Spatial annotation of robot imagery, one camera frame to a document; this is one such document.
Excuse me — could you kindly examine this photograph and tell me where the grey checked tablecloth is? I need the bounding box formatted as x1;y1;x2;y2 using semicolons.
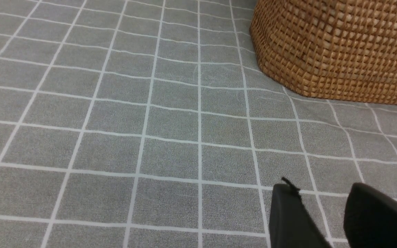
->
0;0;397;248

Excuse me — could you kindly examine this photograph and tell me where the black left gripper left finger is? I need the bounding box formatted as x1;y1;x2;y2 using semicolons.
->
269;177;332;248

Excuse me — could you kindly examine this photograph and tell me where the woven rattan basket green lining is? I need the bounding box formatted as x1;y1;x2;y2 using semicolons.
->
250;0;397;105

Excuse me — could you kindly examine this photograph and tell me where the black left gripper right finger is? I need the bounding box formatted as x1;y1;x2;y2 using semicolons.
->
343;183;397;248

